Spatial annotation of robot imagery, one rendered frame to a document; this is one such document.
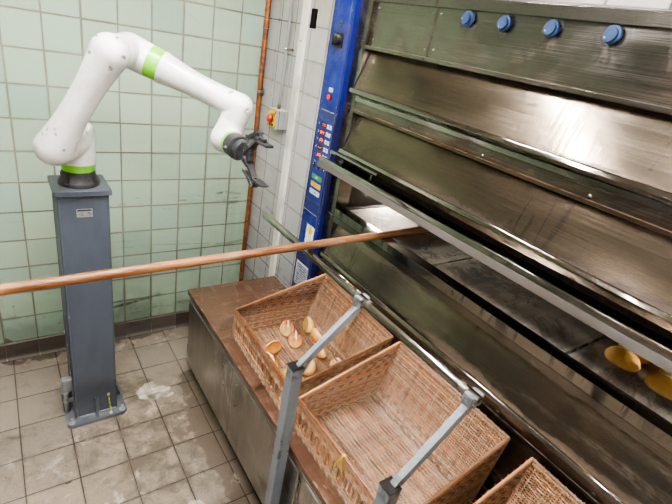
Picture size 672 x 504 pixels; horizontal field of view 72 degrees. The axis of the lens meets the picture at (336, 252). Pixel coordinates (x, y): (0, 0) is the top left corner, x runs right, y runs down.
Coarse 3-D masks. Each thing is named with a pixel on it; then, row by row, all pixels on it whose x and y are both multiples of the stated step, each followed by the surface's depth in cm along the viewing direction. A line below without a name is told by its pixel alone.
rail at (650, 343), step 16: (352, 176) 183; (384, 192) 169; (416, 208) 158; (432, 224) 152; (464, 240) 141; (496, 256) 133; (528, 272) 125; (544, 288) 122; (560, 288) 119; (576, 304) 115; (608, 320) 109; (640, 336) 104; (656, 352) 101
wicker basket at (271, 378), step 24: (288, 288) 220; (336, 288) 221; (240, 312) 211; (264, 312) 218; (288, 312) 227; (312, 312) 233; (336, 312) 219; (360, 312) 206; (240, 336) 208; (264, 336) 217; (336, 336) 216; (360, 336) 204; (384, 336) 193; (264, 360) 186; (288, 360) 205; (360, 360) 185; (264, 384) 188; (312, 384) 175
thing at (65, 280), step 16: (320, 240) 176; (336, 240) 180; (352, 240) 185; (208, 256) 150; (224, 256) 153; (240, 256) 156; (256, 256) 160; (96, 272) 131; (112, 272) 133; (128, 272) 135; (144, 272) 138; (0, 288) 117; (16, 288) 119; (32, 288) 121; (48, 288) 124
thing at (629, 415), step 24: (336, 216) 220; (384, 240) 195; (408, 264) 183; (456, 288) 166; (480, 312) 157; (528, 336) 145; (552, 360) 137; (576, 360) 137; (576, 384) 132; (600, 384) 128; (624, 408) 122; (648, 408) 122; (648, 432) 118
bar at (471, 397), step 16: (272, 224) 194; (336, 272) 162; (352, 288) 154; (368, 304) 147; (384, 320) 141; (400, 336) 135; (416, 352) 131; (288, 368) 147; (304, 368) 150; (448, 368) 124; (288, 384) 149; (464, 384) 119; (288, 400) 150; (464, 400) 117; (480, 400) 116; (288, 416) 154; (464, 416) 118; (288, 432) 158; (448, 432) 116; (288, 448) 162; (432, 448) 115; (272, 464) 166; (416, 464) 114; (272, 480) 168; (384, 480) 115; (400, 480) 114; (272, 496) 170; (384, 496) 113
